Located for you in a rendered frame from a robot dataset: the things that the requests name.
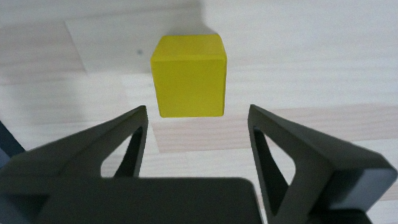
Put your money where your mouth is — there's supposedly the yellow cube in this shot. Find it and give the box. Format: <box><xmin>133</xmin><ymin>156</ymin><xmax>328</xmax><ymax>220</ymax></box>
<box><xmin>149</xmin><ymin>34</ymin><xmax>227</xmax><ymax>118</ymax></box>

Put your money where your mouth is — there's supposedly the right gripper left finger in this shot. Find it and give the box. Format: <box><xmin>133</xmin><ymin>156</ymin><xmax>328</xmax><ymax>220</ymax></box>
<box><xmin>0</xmin><ymin>105</ymin><xmax>149</xmax><ymax>177</ymax></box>

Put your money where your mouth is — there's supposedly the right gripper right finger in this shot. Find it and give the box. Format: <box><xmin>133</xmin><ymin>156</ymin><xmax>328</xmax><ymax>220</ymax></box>
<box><xmin>247</xmin><ymin>104</ymin><xmax>398</xmax><ymax>224</ymax></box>

